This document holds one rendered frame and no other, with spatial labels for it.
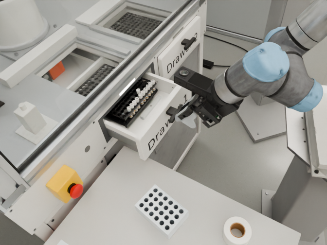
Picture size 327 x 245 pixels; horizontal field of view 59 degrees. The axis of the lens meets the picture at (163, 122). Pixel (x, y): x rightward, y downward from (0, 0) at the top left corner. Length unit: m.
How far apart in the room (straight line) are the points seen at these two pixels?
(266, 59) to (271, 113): 1.50
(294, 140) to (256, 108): 1.07
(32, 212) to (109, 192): 0.22
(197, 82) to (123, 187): 0.40
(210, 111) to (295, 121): 0.42
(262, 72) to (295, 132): 0.50
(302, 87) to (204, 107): 0.22
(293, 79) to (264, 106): 1.46
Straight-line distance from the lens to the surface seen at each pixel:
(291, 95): 0.64
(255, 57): 0.58
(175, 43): 1.07
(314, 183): 1.16
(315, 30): 0.71
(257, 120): 2.00
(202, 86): 0.70
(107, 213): 0.88
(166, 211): 0.81
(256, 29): 2.62
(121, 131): 0.85
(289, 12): 1.67
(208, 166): 1.80
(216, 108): 0.72
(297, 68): 0.68
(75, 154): 0.83
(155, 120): 0.81
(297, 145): 1.01
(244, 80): 0.60
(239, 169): 1.81
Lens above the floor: 1.55
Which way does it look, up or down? 51 degrees down
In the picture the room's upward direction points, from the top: 7 degrees counter-clockwise
